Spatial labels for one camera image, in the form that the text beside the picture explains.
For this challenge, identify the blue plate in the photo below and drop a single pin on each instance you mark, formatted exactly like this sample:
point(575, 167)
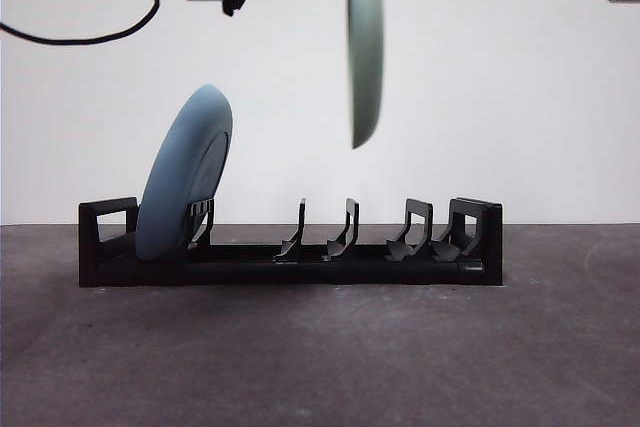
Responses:
point(180, 182)

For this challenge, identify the black plate rack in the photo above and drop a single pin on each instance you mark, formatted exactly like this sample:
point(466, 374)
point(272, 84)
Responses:
point(350, 272)

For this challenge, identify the green plate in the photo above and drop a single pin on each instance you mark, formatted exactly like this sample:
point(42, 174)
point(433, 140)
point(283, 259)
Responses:
point(366, 62)

